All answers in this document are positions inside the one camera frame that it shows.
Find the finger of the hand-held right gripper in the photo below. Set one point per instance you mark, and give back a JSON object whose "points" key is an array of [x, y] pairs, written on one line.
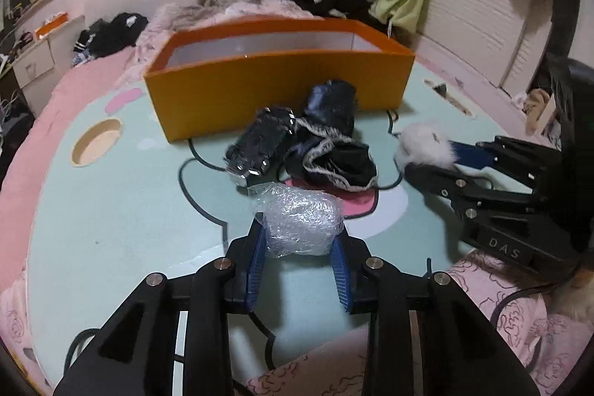
{"points": [[471, 154], [441, 182]]}

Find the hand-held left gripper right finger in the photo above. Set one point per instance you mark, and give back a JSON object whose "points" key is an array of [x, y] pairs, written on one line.
{"points": [[339, 275]]}

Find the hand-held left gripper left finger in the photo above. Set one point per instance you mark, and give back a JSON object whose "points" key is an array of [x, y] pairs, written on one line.
{"points": [[254, 270]]}

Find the white fur pom-pom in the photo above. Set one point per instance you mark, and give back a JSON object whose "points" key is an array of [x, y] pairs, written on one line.
{"points": [[427, 145]]}

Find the bubble wrap bundle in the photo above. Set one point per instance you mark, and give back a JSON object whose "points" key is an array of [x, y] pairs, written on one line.
{"points": [[297, 219]]}

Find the orange cardboard box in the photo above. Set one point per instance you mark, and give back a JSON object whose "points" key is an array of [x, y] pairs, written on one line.
{"points": [[278, 90]]}

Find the mint green cartoon desktop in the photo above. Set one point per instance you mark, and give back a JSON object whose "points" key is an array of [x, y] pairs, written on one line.
{"points": [[116, 215]]}

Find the beige crumpled cloth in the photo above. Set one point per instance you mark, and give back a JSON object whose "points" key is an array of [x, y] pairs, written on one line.
{"points": [[538, 103]]}

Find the black lace cloth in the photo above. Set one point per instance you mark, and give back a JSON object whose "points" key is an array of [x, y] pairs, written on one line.
{"points": [[343, 164]]}

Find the pink rose print cloth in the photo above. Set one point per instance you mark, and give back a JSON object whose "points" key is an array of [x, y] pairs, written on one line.
{"points": [[524, 331]]}

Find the white slatted door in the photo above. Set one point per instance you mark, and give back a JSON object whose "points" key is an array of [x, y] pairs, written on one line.
{"points": [[487, 29]]}

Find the black glittery pouch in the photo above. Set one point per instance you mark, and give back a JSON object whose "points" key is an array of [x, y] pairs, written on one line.
{"points": [[262, 141]]}

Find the pink floral quilt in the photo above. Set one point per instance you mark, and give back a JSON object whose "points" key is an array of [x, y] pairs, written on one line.
{"points": [[153, 34]]}

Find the pink bed sheet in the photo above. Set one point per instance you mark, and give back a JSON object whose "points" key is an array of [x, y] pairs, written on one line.
{"points": [[46, 108]]}

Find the black striped clothes pile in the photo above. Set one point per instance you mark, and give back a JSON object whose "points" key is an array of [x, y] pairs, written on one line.
{"points": [[111, 34]]}

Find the white drawer desk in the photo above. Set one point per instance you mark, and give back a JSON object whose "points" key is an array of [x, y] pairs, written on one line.
{"points": [[35, 62]]}

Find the orange tissue box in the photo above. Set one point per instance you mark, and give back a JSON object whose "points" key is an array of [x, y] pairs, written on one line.
{"points": [[51, 26]]}

